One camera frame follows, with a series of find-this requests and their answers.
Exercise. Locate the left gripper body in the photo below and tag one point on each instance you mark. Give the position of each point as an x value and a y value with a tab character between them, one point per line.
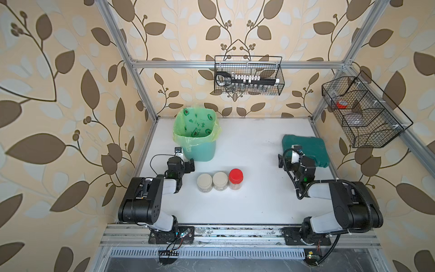
185	165

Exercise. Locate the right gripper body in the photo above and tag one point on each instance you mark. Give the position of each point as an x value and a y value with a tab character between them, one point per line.
285	162

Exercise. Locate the green plastic trash bin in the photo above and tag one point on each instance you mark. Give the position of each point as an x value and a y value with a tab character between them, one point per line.
200	153

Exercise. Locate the yellow-green bin liner bag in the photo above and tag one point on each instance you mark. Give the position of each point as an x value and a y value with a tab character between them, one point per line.
196	126

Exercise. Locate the beige-lid jar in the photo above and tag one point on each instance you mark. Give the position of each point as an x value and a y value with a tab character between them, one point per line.
220	181
205	183

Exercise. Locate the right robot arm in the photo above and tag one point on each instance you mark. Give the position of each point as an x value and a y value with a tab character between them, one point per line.
354	208

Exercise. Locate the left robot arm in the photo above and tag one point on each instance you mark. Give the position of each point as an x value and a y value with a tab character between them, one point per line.
142	202

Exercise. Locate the green plastic tool case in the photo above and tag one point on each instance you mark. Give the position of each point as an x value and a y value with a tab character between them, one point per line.
312	147

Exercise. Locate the red object in basket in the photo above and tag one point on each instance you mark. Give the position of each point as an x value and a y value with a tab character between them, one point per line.
342	104

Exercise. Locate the black socket wrench set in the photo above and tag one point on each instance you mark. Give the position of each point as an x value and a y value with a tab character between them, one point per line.
224	79

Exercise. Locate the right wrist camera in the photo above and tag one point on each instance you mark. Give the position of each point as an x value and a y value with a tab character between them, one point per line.
297	154

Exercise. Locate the right wire basket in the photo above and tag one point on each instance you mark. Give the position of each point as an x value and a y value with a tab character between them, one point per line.
373	117

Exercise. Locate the wire basket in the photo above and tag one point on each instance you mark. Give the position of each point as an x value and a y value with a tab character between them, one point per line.
373	117
264	66

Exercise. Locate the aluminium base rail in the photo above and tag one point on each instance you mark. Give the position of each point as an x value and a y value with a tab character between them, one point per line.
210	235

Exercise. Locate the back wire basket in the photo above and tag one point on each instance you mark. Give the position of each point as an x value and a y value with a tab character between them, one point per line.
264	66

